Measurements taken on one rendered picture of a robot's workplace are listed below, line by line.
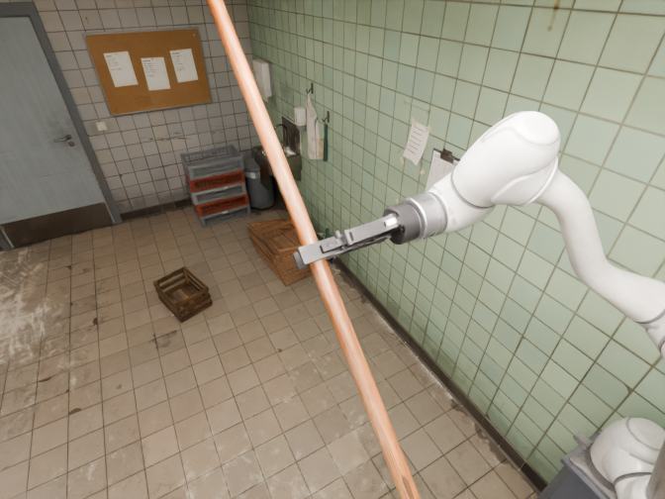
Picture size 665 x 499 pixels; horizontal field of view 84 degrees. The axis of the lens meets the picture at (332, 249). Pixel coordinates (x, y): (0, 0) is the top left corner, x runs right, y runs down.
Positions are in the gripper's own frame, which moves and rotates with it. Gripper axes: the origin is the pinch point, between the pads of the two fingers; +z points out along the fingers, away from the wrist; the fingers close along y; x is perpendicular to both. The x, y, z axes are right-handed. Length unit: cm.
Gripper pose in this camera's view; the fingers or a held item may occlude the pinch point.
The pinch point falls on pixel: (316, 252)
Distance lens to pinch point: 63.9
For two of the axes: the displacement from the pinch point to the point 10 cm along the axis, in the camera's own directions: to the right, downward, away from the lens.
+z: -8.7, 3.0, -3.9
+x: -3.8, -9.2, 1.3
